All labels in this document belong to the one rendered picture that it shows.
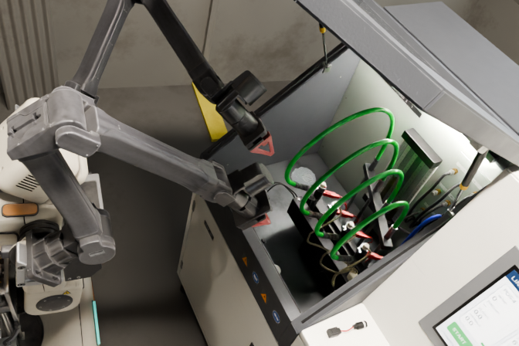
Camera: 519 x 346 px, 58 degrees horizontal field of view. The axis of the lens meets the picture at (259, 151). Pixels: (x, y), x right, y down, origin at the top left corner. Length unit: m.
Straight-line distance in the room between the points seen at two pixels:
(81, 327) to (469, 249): 1.46
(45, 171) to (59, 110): 0.13
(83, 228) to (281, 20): 2.51
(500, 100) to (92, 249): 1.14
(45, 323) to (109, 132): 1.36
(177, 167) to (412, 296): 0.75
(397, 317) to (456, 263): 0.25
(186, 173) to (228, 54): 2.43
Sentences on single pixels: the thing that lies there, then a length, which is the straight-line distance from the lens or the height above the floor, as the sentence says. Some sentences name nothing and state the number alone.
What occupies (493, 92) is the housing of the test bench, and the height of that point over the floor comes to 1.50.
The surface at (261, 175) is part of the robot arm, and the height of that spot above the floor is 1.41.
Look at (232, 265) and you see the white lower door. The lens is 1.68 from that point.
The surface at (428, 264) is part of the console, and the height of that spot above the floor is 1.24.
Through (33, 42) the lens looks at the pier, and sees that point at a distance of 2.91.
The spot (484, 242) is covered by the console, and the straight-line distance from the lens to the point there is 1.23.
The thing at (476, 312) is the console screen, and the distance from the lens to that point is 1.28.
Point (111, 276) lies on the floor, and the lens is 2.48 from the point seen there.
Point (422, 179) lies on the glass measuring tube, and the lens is 1.59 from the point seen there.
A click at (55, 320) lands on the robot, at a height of 0.28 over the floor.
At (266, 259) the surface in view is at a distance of 1.49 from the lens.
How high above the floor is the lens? 2.20
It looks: 46 degrees down
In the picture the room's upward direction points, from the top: 18 degrees clockwise
